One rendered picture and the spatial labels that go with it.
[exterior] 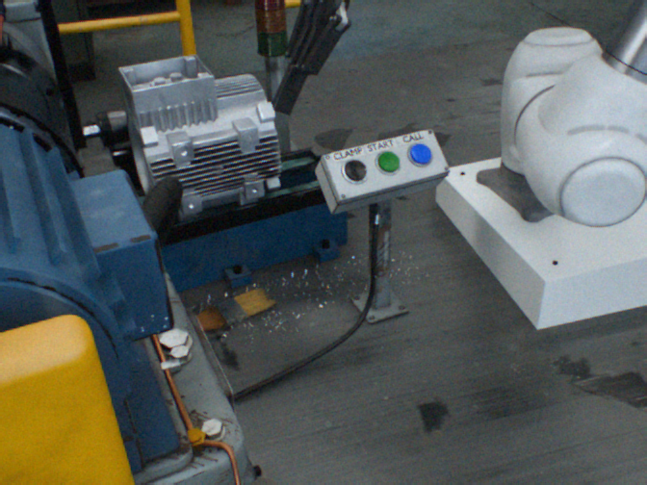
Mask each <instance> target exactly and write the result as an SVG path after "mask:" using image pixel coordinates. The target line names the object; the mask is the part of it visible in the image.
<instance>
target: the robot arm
mask: <svg viewBox="0 0 647 485"><path fill-rule="evenodd" d="M349 2H350V0H301V2H300V9H299V12H298V14H297V18H296V22H295V25H294V28H293V32H292V34H291V37H290V40H289V43H288V48H287V51H286V54H285V56H286V57H287V58H289V61H288V67H287V70H286V72H285V74H284V76H283V80H282V82H280V84H279V86H278V89H277V91H276V94H275V96H274V98H273V101H272V106H273V110H274V111H276V112H279V113H283V114H285V115H290V114H291V112H292V109H293V107H294V105H295V103H296V101H297V99H298V97H299V95H300V92H301V90H302V88H303V85H304V83H305V81H306V79H307V76H308V75H310V74H312V75H318V74H319V72H320V70H321V69H322V67H323V66H324V63H325V61H326V59H327V58H329V56H330V54H331V53H332V51H333V50H334V48H335V45H336V44H337V42H338V41H339V39H340V37H341V36H342V34H344V33H345V32H346V31H347V29H348V28H349V27H350V26H351V20H349V19H347V13H346V11H347V10H348V8H349ZM501 139H502V148H500V155H502V162H501V163H500V166H498V167H493V168H488V169H481V170H479V172H478V173H477V174H476V181H477V182H478V183H479V184H482V185H484V186H486V188H488V189H489V190H491V191H492V192H493V193H495V194H496V195H498V196H499V197H501V198H502V199H503V200H504V201H506V203H507V204H508V205H509V206H511V207H512V208H513V209H514V210H517V211H518V212H519V213H520V215H521V217H522V220H524V221H526V222H539V221H541V220H543V219H544V218H546V217H549V216H552V215H558V216H561V217H563V218H565V219H567V220H570V221H572V222H575V223H578V224H582V225H585V226H589V227H610V226H613V225H616V224H619V223H621V222H623V221H626V220H628V219H629V218H631V216H632V215H634V214H635V213H636V212H637V211H639V210H640V209H641V207H642V206H643V205H644V204H645V201H646V200H647V0H633V2H632V4H631V5H630V7H629V9H628V11H627V12H626V14H625V16H624V18H622V20H621V22H620V23H619V25H618V27H617V28H616V30H615V32H614V34H613V36H612V38H611V39H610V41H609V43H607V45H606V47H605V49H604V51H602V50H601V47H600V45H599V43H598V42H597V40H596V39H595V38H592V37H591V36H590V35H589V34H588V33H587V32H586V31H585V30H582V29H576V28H547V29H540V30H536V31H533V33H531V34H528V35H527V36H526V38H525V39H523V40H521V41H520V43H519V44H518V46H517V48H516V50H514V52H513V53H512V55H511V57H510V59H509V62H508V65H507V68H506V70H505V79H504V87H503V99H502V116H501Z"/></svg>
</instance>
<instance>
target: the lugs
mask: <svg viewBox="0 0 647 485"><path fill-rule="evenodd" d="M123 107H124V112H126V114H127V106H126V101H124V98H123ZM256 113H257V115H258V118H259V121H260V123H265V122H270V121H273V120H274V118H275V113H274V110H273V106H272V102H268V103H262V104H258V106H257V108H256ZM140 138H142V145H143V148H144V149H146V148H150V147H155V146H159V142H160V141H159V137H158V134H157V130H155V127H154V126H152V127H147V128H142V129H140ZM263 186H264V190H265V192H266V193H268V192H272V191H278V189H279V188H280V183H279V180H278V177H275V178H272V179H268V180H264V181H263Z"/></svg>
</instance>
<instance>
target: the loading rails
mask: <svg viewBox="0 0 647 485"><path fill-rule="evenodd" d="M279 156H280V158H279V160H280V162H282V163H279V164H280V165H281V166H282V167H280V171H282V172H279V174H280V176H279V177H278V180H279V183H280V188H279V189H278V191H272V192H268V193H266V192H264V196H261V197H258V200H257V201H253V203H249V204H246V205H242V206H239V204H238V203H237V201H233V203H229V204H225V205H221V206H217V207H213V208H209V209H205V210H202V212H198V216H197V217H194V218H190V219H185V220H182V221H179V220H178V218H177V216H176V219H175V222H174V223H173V225H171V228H170V230H169V232H168V237H167V239H166V241H165V243H164V246H163V248H162V251H161V253H162V258H163V263H164V266H165V268H166V270H167V272H168V275H169V278H170V281H171V283H173V285H174V287H175V289H176V290H177V292H182V291H185V290H189V289H192V288H196V287H199V286H204V285H207V284H210V283H214V282H217V281H221V279H224V278H225V281H226V283H227V284H228V286H229V288H230V289H236V288H239V287H242V286H245V285H248V284H252V283H253V276H252V273H251V272H252V271H254V270H257V269H260V268H267V267H270V266H274V264H277V263H281V262H285V261H288V260H292V259H295V258H299V257H302V256H306V255H309V254H312V255H314V256H315V257H316V258H317V260H318V261H319V262H320V263H321V262H325V261H329V260H333V259H336V258H339V257H340V248H339V247H338V245H341V244H346V243H348V211H345V212H341V213H338V214H334V215H333V214H331V211H330V209H329V206H327V204H326V200H325V198H324V193H323V191H322V188H321V185H320V182H319V180H318V177H317V174H316V168H317V166H318V164H319V162H320V158H321V157H322V154H321V153H320V152H319V151H318V150H317V149H316V148H314V147H312V146H311V147H307V148H303V149H299V150H294V151H290V152H286V153H282V154H279Z"/></svg>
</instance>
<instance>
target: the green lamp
mask: <svg viewBox="0 0 647 485"><path fill-rule="evenodd" d="M257 39H258V40H257V41H258V51H259V53H261V54H265V55H278V54H283V53H285V52H286V51H287V48H288V34H287V29H286V30H284V32H282V33H277V34H262V33H259V32H258V30H257Z"/></svg>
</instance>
